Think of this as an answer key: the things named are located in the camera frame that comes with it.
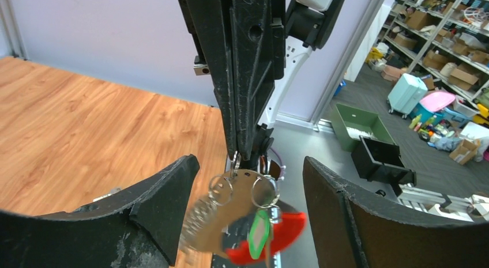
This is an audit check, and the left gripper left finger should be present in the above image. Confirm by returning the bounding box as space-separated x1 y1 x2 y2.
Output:
1 154 200 267

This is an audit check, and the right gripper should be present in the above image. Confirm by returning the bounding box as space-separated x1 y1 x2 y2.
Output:
178 0 285 160

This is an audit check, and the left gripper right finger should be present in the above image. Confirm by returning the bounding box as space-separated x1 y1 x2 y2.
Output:
303 156 488 267

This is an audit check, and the metal key holder red handle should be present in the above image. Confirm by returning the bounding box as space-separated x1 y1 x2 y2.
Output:
179 155 307 267

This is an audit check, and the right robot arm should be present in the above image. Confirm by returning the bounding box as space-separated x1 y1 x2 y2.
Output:
178 0 345 170

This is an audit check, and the black plastic bin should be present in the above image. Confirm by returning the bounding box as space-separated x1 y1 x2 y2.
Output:
351 137 417 186

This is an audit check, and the key with green tag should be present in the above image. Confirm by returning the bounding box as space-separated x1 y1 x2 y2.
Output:
247 210 273 267

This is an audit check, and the green plastic bin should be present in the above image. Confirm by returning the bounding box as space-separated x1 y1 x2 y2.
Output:
330 103 395 152

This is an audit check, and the mint green suitcase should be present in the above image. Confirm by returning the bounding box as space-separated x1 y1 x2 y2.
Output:
387 73 428 119

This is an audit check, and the metal storage shelf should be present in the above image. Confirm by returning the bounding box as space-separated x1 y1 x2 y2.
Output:
379 0 488 103

